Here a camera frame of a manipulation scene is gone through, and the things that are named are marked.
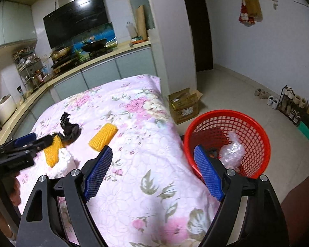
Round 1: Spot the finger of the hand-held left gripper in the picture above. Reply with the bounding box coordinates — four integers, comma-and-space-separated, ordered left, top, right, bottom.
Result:
0, 133, 37, 153
21, 134, 54, 153

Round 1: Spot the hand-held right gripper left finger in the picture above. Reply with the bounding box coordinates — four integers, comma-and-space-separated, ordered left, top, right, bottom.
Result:
17, 145, 113, 247

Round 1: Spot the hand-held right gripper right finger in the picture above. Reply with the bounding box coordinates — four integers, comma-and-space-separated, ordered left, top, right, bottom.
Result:
194, 145, 290, 247

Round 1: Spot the yellow foam fruit net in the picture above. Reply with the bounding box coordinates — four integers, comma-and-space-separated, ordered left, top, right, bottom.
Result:
89, 123, 118, 152
44, 135, 63, 168

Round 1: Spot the black and brown wrapper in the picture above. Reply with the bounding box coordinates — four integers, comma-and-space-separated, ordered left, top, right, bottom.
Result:
60, 112, 82, 144

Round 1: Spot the white plastic bag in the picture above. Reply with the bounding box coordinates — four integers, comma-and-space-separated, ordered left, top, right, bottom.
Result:
51, 148, 79, 177

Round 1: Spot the clear plastic bag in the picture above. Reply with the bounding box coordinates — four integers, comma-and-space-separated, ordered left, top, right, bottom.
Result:
219, 132, 245, 168

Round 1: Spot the red plastic mesh basket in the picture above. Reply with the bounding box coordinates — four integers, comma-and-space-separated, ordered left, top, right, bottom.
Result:
183, 110, 271, 186

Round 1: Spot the person's left hand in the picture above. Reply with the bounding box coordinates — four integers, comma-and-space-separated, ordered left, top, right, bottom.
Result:
8, 175, 21, 207

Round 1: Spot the white rice cooker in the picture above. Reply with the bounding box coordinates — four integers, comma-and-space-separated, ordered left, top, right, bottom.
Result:
0, 95, 18, 124

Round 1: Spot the pink floral blanket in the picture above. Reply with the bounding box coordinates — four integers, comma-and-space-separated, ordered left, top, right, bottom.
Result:
15, 74, 222, 247

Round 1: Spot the metal kitchen rack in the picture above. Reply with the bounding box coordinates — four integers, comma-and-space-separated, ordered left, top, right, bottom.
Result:
13, 48, 54, 88

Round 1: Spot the open cardboard box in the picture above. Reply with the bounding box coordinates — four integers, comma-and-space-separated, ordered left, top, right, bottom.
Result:
168, 87, 203, 124

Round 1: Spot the induction cooker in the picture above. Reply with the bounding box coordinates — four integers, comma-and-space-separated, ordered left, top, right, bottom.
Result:
51, 57, 79, 69

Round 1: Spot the golden cooking pot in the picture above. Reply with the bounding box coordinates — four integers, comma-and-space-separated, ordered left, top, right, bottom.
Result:
50, 47, 71, 58

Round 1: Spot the pair of white shoes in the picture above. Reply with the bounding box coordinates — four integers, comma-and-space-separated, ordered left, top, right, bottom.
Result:
267, 96, 279, 109

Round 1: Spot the pair of beige slippers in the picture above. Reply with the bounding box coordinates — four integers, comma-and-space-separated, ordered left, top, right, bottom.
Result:
255, 88, 269, 99

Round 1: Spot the black shoe rack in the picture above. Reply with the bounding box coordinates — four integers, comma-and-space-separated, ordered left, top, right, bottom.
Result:
277, 85, 309, 126

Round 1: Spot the gas stove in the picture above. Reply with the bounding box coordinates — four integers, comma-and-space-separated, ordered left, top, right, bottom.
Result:
88, 48, 114, 57

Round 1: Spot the black wok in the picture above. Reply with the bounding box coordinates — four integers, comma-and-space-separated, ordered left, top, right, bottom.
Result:
81, 38, 107, 52

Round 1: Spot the row of pale shoes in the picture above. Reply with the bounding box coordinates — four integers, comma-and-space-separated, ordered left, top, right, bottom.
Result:
283, 87, 309, 122

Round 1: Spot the beige kitchen counter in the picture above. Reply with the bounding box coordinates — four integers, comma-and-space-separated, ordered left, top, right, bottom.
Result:
0, 41, 157, 144

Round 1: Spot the blue scenic backsplash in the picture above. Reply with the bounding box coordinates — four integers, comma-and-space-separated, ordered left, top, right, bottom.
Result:
72, 23, 117, 54

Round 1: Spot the black glass range hood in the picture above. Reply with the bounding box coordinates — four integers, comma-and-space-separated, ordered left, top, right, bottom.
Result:
43, 0, 111, 49

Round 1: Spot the clear plastic bottle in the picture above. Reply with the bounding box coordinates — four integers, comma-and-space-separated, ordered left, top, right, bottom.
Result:
126, 21, 138, 40

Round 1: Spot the wooden cutting board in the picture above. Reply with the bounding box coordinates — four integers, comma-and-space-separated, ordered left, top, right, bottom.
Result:
136, 5, 148, 42

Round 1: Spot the red hanging bag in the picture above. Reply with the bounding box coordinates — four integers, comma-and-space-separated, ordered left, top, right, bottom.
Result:
239, 4, 255, 26

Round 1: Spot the frosted glass window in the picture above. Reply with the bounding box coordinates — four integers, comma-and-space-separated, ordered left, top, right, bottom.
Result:
125, 0, 156, 30

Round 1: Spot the brown paper hanging bag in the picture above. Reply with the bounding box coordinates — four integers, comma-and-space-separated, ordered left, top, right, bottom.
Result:
246, 0, 262, 22

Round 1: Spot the pale wall cabinet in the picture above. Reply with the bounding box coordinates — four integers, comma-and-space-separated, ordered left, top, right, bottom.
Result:
0, 1, 38, 50

